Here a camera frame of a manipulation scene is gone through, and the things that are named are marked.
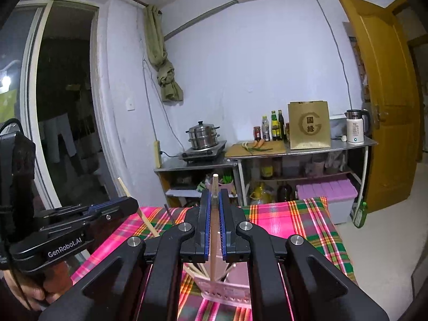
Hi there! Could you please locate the light wooden chopstick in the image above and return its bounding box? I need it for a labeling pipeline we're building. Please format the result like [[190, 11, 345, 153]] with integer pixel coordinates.
[[117, 176, 161, 238], [197, 263, 210, 278], [216, 263, 236, 281], [184, 263, 209, 278], [210, 173, 219, 282]]

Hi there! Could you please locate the black chopstick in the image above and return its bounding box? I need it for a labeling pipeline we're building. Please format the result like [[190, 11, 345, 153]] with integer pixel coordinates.
[[164, 204, 176, 225]]

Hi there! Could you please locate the metal kitchen shelf rack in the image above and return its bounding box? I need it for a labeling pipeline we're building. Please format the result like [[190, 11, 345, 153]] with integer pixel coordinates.
[[226, 137, 376, 222]]

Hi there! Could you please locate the person left hand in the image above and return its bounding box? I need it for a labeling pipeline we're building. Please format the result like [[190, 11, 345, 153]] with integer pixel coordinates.
[[3, 262, 72, 311]]

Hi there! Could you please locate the pink plastic utensil caddy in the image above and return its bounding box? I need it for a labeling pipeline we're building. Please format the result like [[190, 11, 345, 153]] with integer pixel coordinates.
[[190, 262, 252, 309]]

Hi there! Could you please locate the yellow oil jug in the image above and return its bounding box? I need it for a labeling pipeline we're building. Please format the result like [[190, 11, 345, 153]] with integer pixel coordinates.
[[250, 183, 274, 205]]

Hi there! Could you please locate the small pink basket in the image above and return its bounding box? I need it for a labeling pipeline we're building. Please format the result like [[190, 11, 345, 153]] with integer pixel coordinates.
[[218, 175, 236, 195]]

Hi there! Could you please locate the low metal stove cabinet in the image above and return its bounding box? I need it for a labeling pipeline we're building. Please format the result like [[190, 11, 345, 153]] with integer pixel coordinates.
[[155, 156, 243, 207]]

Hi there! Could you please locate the pink plaid tablecloth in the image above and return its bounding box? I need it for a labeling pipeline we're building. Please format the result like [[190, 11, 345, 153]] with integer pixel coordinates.
[[71, 197, 356, 320]]

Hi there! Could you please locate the yellow power strip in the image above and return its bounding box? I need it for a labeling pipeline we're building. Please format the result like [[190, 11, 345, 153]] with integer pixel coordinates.
[[153, 140, 162, 168]]

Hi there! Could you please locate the black induction cooker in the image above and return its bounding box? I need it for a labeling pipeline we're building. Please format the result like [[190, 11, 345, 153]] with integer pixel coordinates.
[[179, 141, 226, 162]]

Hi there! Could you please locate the wooden cutting board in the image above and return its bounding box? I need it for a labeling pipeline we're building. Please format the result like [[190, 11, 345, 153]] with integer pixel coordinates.
[[225, 141, 287, 159]]

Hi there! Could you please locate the orange carrot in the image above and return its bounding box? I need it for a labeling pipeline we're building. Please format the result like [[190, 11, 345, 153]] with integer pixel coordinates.
[[253, 139, 265, 148]]

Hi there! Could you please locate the stainless steel steamer pot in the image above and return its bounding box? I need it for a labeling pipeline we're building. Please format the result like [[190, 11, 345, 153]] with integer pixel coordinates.
[[186, 121, 220, 150]]

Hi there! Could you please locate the purple lidded storage box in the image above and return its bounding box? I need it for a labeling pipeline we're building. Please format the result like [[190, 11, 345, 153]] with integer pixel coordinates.
[[296, 175, 358, 224]]

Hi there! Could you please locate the red lidded jar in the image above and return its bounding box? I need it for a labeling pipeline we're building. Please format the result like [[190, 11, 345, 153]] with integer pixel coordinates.
[[253, 126, 261, 141]]

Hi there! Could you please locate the green bottle on floor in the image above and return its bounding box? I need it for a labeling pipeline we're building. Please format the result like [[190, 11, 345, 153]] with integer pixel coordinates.
[[353, 201, 368, 228]]

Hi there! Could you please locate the clear plastic bottle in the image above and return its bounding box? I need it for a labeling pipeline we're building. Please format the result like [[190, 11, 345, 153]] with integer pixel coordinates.
[[261, 115, 271, 141]]

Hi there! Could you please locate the green oil bottle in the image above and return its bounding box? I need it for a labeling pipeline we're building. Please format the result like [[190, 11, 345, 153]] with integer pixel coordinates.
[[271, 110, 281, 141]]

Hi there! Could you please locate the dark soy sauce bottle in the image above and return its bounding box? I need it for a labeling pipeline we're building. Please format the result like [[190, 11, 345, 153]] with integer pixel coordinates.
[[278, 109, 286, 141]]

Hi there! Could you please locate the gold paper gift bag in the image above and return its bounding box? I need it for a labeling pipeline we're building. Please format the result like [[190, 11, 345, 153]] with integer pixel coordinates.
[[288, 101, 331, 150]]

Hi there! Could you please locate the olive green knotted curtain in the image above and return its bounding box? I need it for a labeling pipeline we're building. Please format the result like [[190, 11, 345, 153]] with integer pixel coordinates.
[[143, 4, 184, 102]]

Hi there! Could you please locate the white electric kettle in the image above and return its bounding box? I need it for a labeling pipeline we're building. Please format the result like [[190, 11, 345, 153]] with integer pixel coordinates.
[[345, 109, 371, 145]]

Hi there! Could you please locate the yellow wooden door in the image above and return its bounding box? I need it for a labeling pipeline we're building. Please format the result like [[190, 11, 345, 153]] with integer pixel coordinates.
[[339, 0, 420, 212]]

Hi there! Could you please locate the white wall switch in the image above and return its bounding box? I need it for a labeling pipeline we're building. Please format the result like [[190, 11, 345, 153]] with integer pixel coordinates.
[[125, 97, 135, 112]]

